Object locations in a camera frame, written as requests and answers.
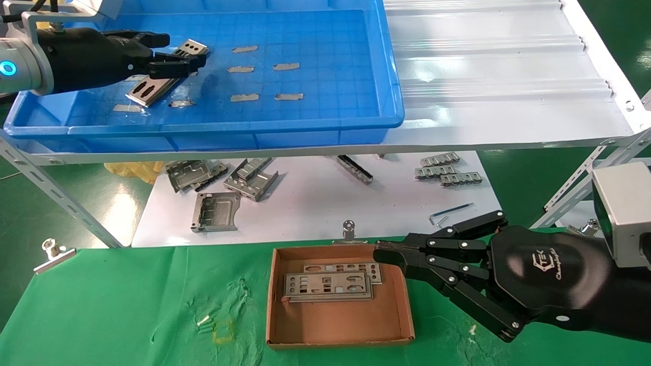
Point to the blue plastic tray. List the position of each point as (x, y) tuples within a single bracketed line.
[(325, 51)]

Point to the small notched metal strip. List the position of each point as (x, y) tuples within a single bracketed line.
[(440, 160), (435, 172), (461, 179)]

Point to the long grey metal bar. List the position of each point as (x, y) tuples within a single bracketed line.
[(354, 169)]

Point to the white board sheet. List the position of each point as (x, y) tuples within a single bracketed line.
[(315, 203)]

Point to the grey tape strip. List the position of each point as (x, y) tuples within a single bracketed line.
[(135, 78), (181, 103), (126, 108)]

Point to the grey sheet metal bracket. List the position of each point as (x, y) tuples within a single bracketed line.
[(254, 189), (219, 172), (187, 174), (216, 211), (253, 166)]

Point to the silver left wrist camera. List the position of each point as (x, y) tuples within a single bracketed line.
[(101, 7)]

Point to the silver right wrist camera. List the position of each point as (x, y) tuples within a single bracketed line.
[(625, 213)]

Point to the brown cardboard box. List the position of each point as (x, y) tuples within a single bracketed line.
[(335, 325)]

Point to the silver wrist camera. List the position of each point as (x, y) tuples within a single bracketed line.
[(101, 7), (625, 213)]

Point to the green table cloth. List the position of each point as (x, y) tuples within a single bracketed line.
[(152, 295)]

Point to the white tape scrap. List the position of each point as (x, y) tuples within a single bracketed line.
[(203, 320)]

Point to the silver IO shield plate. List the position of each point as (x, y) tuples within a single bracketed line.
[(325, 296), (367, 268), (161, 85)]

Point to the grey slotted angle leg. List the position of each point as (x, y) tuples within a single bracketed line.
[(46, 185)]

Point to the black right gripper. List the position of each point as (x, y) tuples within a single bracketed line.
[(549, 274)]

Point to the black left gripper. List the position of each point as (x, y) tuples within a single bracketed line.
[(91, 58)]

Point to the white metal shelf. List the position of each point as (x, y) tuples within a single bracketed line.
[(483, 76)]

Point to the black hex key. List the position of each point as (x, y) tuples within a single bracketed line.
[(452, 209)]

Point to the grey slotted angle brace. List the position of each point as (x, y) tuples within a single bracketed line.
[(574, 182)]

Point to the yellow plastic bag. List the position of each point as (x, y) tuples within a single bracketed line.
[(137, 170)]

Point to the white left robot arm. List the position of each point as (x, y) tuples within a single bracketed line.
[(20, 66)]

